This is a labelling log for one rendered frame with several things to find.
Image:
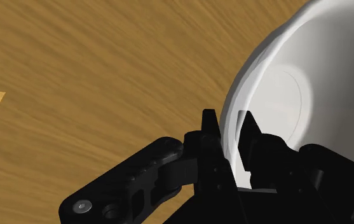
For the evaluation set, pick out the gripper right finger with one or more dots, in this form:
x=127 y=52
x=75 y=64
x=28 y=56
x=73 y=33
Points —
x=288 y=167

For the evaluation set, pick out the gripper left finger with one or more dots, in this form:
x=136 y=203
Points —
x=139 y=183

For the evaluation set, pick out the white bowl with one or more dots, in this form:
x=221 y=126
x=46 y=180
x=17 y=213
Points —
x=306 y=77

